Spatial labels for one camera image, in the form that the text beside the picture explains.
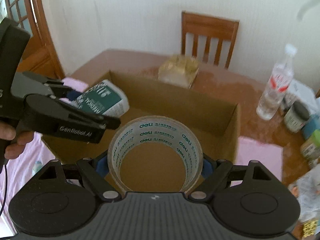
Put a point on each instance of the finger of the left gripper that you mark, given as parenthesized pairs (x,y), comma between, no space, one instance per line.
(69,117)
(55,85)

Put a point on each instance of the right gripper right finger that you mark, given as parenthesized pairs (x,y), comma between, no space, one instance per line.
(215,173)

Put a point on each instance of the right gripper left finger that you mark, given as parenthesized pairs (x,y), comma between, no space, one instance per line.
(93,173)

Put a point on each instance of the green medical mask pack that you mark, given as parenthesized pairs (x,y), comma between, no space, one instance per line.
(105,99)

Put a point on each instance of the clear packing tape roll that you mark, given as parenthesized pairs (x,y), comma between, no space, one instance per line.
(155,154)

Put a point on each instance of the person's left hand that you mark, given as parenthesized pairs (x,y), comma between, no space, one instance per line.
(14,150)

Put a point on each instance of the pink table cloth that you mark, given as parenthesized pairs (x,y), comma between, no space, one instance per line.
(37,154)

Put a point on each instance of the brown cardboard box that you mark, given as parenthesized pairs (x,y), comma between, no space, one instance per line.
(215,123)

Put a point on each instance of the wooden door with panes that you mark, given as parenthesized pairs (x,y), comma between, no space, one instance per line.
(40,55)

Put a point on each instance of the clear plastic bag clutter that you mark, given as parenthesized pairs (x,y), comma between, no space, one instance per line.
(306,190)

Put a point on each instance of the black lid glass jar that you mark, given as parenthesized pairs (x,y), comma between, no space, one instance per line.
(296,117)

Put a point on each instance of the beige plastic bag bundle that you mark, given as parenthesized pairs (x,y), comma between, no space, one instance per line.
(179,70)

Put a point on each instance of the blue round container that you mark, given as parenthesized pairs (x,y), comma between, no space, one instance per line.
(312,125)

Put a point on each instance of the plastic water bottle red label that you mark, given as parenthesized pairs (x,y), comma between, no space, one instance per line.
(277,85)

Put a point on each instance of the wooden chair behind table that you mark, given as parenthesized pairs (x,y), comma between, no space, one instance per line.
(210,27)

